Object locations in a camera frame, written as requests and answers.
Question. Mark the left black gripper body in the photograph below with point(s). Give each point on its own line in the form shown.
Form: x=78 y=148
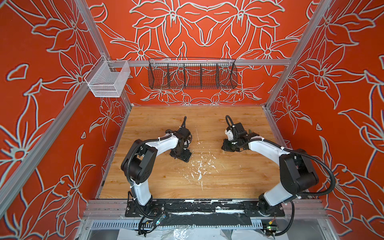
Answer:
x=181 y=153

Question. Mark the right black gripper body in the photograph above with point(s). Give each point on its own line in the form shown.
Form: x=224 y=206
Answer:
x=231 y=146

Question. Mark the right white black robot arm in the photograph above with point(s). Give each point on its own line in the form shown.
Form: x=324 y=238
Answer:
x=297 y=172

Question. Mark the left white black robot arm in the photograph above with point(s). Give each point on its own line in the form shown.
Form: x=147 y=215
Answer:
x=140 y=160

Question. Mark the clear plastic bin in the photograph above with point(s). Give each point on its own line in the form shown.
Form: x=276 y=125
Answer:
x=107 y=79

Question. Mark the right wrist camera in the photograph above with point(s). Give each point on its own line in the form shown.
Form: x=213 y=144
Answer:
x=230 y=134

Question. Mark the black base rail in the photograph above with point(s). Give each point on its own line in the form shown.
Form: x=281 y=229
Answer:
x=207 y=206

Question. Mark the black wire basket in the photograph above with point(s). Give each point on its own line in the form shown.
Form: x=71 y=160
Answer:
x=192 y=74

